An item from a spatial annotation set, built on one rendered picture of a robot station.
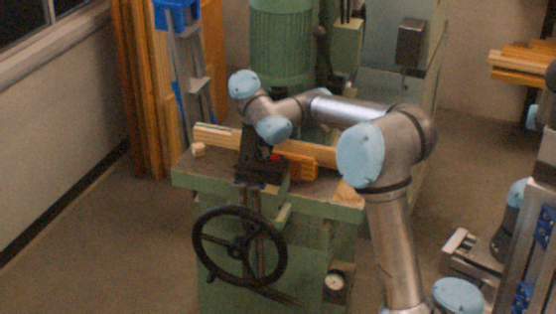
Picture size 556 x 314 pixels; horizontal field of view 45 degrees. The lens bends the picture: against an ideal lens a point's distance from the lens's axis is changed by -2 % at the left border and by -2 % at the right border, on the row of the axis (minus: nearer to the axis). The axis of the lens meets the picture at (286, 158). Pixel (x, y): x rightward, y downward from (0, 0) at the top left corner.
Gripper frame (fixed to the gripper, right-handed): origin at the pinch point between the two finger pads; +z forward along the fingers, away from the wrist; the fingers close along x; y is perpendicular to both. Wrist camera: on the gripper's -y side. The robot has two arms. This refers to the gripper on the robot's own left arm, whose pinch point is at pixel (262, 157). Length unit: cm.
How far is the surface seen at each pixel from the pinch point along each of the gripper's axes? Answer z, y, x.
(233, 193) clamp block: 3.0, -11.4, 5.5
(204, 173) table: 11.6, -3.5, 19.5
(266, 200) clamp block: 3.0, -11.4, -4.2
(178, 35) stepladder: 41, 66, 62
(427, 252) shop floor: 137, 34, -49
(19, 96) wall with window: 53, 31, 127
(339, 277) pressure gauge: 26.6, -21.3, -26.3
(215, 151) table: 18.0, 7.5, 20.7
